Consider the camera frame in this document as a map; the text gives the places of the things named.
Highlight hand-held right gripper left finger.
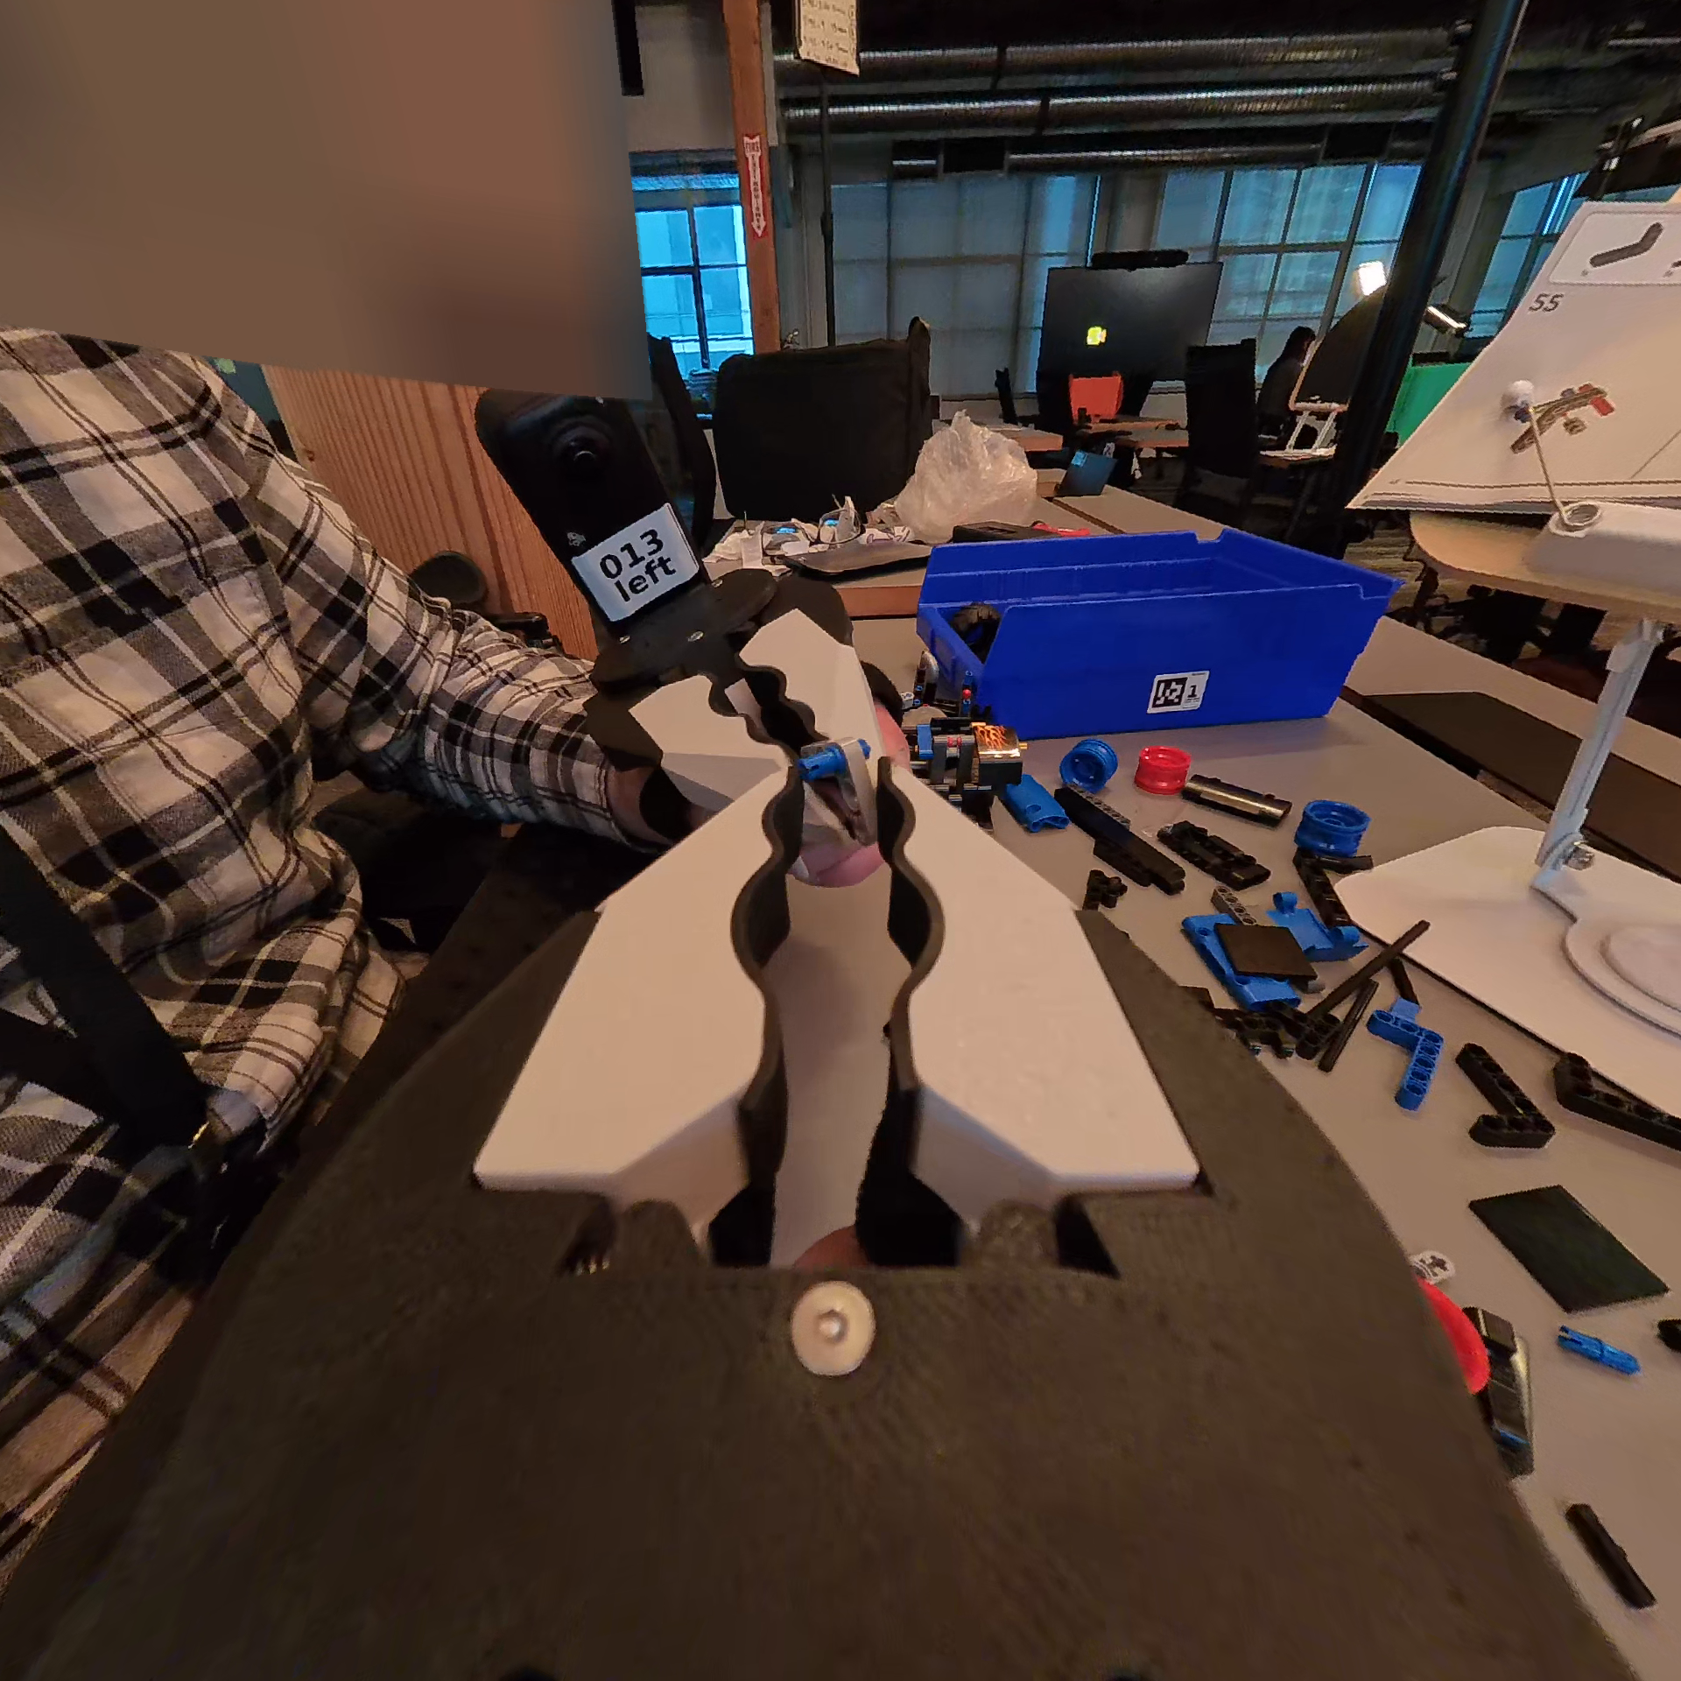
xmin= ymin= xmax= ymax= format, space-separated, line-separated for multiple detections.
xmin=473 ymin=766 xmax=806 ymax=1268

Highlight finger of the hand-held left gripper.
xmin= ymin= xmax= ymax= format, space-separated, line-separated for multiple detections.
xmin=713 ymin=610 xmax=880 ymax=759
xmin=630 ymin=680 xmax=797 ymax=842

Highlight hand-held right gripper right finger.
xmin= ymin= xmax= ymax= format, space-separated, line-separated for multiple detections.
xmin=859 ymin=759 xmax=1205 ymax=1268

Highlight thin black axle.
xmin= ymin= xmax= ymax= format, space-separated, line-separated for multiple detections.
xmin=1302 ymin=921 xmax=1435 ymax=1071

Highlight person's left forearm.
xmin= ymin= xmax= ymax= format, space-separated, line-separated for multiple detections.
xmin=315 ymin=592 xmax=683 ymax=846

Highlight grey desk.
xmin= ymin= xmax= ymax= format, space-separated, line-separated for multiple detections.
xmin=434 ymin=485 xmax=1681 ymax=1681

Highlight person's left hand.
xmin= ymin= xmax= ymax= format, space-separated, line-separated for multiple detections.
xmin=791 ymin=668 xmax=912 ymax=888

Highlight crumpled white papers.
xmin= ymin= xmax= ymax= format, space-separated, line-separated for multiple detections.
xmin=736 ymin=496 xmax=924 ymax=583

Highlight partly built toy truck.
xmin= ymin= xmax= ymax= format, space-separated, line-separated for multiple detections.
xmin=906 ymin=653 xmax=1029 ymax=831

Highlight blue and black brick assembly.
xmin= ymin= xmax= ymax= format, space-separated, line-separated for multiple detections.
xmin=1182 ymin=888 xmax=1370 ymax=1011

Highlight black perforated connector brick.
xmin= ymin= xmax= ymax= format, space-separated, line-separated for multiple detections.
xmin=1215 ymin=1002 xmax=1342 ymax=1061

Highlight long black beam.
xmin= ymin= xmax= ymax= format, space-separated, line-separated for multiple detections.
xmin=1054 ymin=782 xmax=1190 ymax=898

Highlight black chair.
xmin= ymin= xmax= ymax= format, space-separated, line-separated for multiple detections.
xmin=649 ymin=315 xmax=939 ymax=563

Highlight white plastic bag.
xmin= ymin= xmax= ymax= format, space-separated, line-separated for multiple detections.
xmin=892 ymin=410 xmax=1042 ymax=543

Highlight paned window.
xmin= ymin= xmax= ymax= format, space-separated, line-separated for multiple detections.
xmin=636 ymin=170 xmax=756 ymax=373

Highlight blue plastic bin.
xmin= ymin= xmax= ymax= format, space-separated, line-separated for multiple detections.
xmin=914 ymin=529 xmax=1405 ymax=742

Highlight black cylindrical toy piece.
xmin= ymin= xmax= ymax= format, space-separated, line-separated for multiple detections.
xmin=1182 ymin=775 xmax=1295 ymax=825

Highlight blue angled beam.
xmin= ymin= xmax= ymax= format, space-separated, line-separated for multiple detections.
xmin=1366 ymin=998 xmax=1446 ymax=1115

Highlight white book stand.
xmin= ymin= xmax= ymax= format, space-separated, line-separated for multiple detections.
xmin=1332 ymin=505 xmax=1681 ymax=1052

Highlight person's plaid shirt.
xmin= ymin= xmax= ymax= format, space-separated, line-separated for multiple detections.
xmin=0 ymin=329 xmax=413 ymax=1578

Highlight black monitor screen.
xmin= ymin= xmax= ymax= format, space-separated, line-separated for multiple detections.
xmin=1037 ymin=260 xmax=1227 ymax=386

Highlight black flat panel tile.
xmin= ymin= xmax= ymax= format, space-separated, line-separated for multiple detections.
xmin=1470 ymin=1186 xmax=1671 ymax=1315

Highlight black angular brick cluster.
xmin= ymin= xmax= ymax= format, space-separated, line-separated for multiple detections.
xmin=1465 ymin=1307 xmax=1536 ymax=1480

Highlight black bent connector beam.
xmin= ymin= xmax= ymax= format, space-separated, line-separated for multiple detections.
xmin=1553 ymin=1049 xmax=1681 ymax=1154

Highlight green cabinet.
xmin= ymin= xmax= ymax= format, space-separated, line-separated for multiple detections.
xmin=1392 ymin=360 xmax=1475 ymax=450

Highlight open instruction booklet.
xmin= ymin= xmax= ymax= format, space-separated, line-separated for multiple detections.
xmin=1348 ymin=197 xmax=1681 ymax=518

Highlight small black pin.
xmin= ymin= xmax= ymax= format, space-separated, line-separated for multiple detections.
xmin=1568 ymin=1502 xmax=1658 ymax=1611

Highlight black metal column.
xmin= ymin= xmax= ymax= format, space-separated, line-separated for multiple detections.
xmin=1323 ymin=0 xmax=1532 ymax=529

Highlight black rectangular frame brick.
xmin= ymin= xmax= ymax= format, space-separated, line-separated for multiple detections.
xmin=1159 ymin=819 xmax=1275 ymax=892

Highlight black strap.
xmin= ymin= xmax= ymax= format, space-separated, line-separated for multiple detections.
xmin=0 ymin=825 xmax=215 ymax=1146

